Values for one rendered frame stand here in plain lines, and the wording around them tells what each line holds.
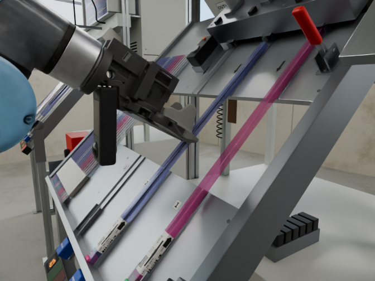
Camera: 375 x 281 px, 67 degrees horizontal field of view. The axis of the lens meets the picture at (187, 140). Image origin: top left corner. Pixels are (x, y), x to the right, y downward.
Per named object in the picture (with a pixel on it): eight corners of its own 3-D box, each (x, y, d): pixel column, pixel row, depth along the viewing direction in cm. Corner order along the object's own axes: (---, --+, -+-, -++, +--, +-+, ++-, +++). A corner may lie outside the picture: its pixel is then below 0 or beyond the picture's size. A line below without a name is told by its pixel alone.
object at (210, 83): (331, 125, 40) (318, 100, 38) (144, 100, 95) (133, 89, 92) (426, -21, 48) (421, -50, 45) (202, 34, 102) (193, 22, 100)
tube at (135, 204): (94, 265, 44) (88, 261, 44) (91, 260, 45) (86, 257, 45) (268, 45, 56) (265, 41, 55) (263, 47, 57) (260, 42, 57)
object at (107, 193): (157, 366, 30) (137, 359, 29) (60, 183, 85) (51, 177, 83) (254, 221, 35) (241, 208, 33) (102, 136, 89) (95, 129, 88)
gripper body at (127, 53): (183, 82, 43) (116, 33, 37) (158, 131, 43) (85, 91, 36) (161, 82, 50) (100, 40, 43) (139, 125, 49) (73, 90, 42)
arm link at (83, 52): (51, 74, 34) (43, 75, 40) (86, 93, 36) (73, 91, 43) (81, 20, 34) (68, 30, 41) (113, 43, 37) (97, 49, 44)
